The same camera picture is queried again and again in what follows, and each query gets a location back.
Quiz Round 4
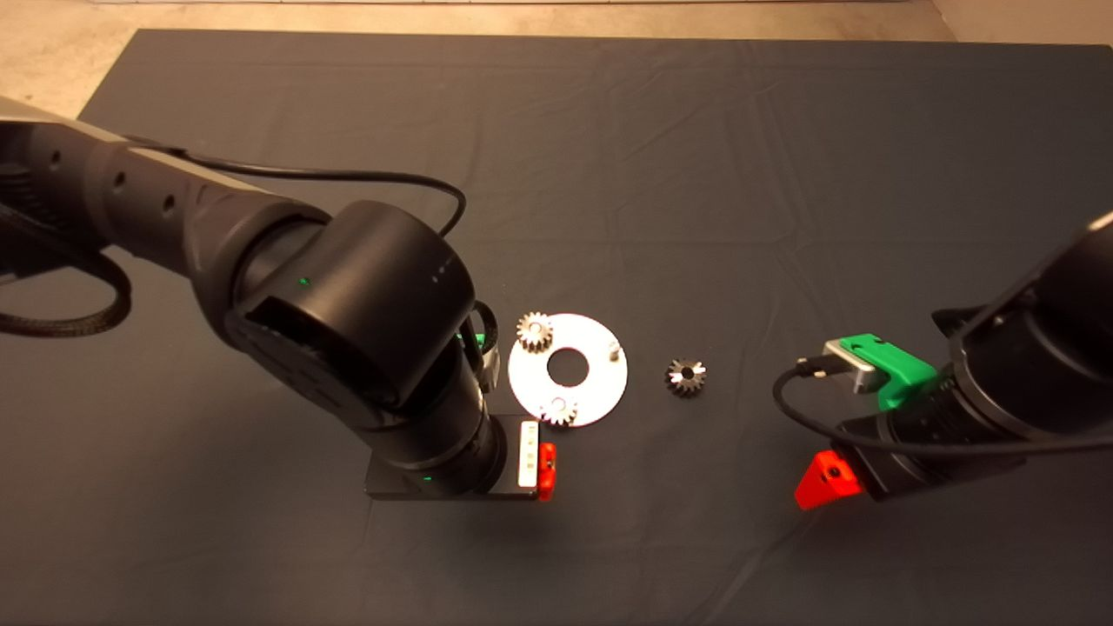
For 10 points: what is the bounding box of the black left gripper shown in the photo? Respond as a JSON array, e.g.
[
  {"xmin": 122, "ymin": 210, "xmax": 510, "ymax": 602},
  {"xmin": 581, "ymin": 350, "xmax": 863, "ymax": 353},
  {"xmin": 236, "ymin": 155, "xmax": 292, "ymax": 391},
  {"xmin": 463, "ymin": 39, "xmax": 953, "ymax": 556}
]
[{"xmin": 363, "ymin": 416, "xmax": 557, "ymax": 503}]

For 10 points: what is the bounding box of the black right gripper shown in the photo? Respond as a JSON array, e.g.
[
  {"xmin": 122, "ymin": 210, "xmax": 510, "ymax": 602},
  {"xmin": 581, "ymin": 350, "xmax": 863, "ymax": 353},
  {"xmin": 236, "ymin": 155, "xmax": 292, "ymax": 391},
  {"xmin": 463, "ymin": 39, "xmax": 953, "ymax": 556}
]
[{"xmin": 794, "ymin": 414, "xmax": 1023, "ymax": 511}]

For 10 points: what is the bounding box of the white round peg plate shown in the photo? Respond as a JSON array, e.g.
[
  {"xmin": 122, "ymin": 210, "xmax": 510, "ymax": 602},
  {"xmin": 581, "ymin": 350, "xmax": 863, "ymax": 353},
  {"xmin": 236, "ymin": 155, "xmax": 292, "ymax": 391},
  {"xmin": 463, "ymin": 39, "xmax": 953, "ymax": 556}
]
[{"xmin": 508, "ymin": 313, "xmax": 628, "ymax": 428}]

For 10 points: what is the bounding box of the dark table cloth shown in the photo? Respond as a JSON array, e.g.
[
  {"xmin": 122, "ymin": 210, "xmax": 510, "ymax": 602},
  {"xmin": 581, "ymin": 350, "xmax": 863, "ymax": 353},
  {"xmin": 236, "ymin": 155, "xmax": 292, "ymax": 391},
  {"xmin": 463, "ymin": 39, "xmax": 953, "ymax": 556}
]
[{"xmin": 0, "ymin": 29, "xmax": 1113, "ymax": 626}]

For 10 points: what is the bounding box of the silver right camera box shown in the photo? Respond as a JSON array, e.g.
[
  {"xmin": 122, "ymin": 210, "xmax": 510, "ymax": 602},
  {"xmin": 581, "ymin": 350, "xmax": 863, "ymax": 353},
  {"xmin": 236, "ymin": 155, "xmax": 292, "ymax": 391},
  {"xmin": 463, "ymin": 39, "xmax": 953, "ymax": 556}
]
[{"xmin": 822, "ymin": 339, "xmax": 879, "ymax": 394}]

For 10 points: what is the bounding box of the green right camera mount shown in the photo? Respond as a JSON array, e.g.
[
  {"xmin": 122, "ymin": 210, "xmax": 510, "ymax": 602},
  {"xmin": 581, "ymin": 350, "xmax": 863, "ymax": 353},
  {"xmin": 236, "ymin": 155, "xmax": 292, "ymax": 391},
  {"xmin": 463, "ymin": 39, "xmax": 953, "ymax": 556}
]
[{"xmin": 839, "ymin": 334, "xmax": 940, "ymax": 411}]

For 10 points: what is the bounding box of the black left camera cable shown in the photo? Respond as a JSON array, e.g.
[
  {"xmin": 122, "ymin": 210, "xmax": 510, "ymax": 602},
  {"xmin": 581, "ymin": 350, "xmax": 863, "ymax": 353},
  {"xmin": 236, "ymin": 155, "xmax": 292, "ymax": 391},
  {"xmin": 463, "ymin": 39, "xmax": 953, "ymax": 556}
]
[{"xmin": 130, "ymin": 135, "xmax": 501, "ymax": 383}]

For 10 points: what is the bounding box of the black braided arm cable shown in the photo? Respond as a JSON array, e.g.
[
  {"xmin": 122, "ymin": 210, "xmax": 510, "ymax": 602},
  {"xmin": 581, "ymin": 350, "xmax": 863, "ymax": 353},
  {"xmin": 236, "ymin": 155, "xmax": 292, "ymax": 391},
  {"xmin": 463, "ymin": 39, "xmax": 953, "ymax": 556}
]
[{"xmin": 0, "ymin": 204, "xmax": 133, "ymax": 338}]

